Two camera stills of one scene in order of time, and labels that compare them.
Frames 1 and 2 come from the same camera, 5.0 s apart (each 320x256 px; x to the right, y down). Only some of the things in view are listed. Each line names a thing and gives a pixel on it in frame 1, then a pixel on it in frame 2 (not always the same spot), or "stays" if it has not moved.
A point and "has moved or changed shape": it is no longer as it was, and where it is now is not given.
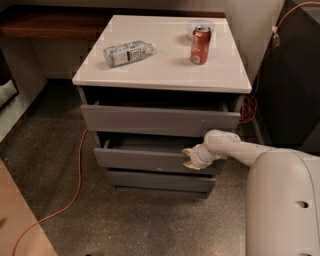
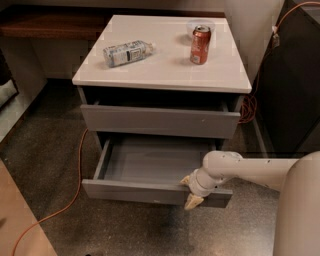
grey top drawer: [123, 120] stays
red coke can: [200, 44] stays
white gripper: [195, 158] → [196, 186]
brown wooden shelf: [60, 22] stays
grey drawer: [144, 151] has moved or changed shape
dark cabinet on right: [287, 90] stays
